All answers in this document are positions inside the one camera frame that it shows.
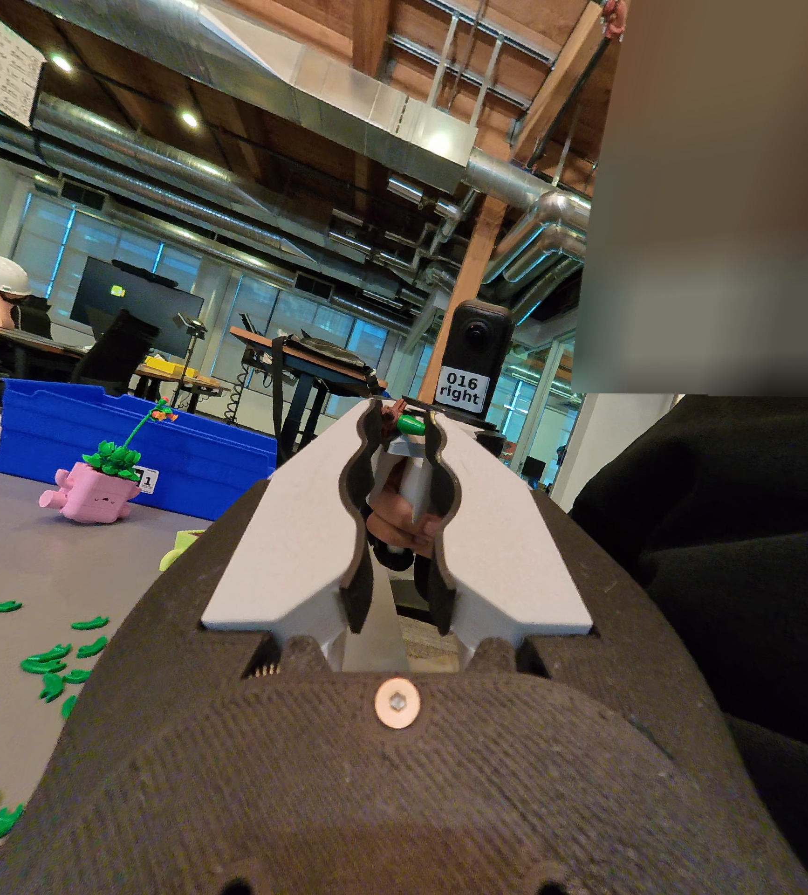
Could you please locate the scatter of green toy leaves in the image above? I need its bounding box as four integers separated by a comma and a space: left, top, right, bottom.
0, 598, 111, 857

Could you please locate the lime green toy pot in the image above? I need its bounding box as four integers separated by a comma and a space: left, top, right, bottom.
159, 529, 208, 573

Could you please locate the pink toy pot with plant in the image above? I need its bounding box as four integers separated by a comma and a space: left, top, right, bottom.
38, 397, 180, 525

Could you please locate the person's right forearm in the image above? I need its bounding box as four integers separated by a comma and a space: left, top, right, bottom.
568, 395, 808, 581

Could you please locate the blue plastic bin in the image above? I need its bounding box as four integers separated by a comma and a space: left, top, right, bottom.
0, 378, 279, 503

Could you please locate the person's black jacket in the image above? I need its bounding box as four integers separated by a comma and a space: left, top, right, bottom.
628, 524, 808, 895

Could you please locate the black office chair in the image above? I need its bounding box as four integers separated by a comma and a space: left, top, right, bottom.
68, 308, 162, 399

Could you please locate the wooden top standing desk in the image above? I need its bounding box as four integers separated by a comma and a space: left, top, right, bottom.
228, 325, 390, 469

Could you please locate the person's right hand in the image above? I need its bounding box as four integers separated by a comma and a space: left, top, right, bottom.
365, 482, 447, 553

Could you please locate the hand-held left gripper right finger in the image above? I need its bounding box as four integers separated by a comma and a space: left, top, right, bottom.
424, 409, 595, 665

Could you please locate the wooden post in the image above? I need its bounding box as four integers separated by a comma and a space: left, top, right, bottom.
418, 192, 511, 403

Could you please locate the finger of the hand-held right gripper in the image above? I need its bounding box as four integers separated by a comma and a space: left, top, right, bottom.
384, 435, 441, 524

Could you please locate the long wooden office desk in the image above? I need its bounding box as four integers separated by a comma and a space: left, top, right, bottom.
0, 320, 94, 382

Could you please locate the large black monitor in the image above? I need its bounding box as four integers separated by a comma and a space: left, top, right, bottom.
68, 255, 205, 361

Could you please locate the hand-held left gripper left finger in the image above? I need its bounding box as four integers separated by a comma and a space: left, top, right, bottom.
200, 397, 385, 668

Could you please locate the black bag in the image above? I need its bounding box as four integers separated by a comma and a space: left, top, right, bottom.
271, 334, 370, 372

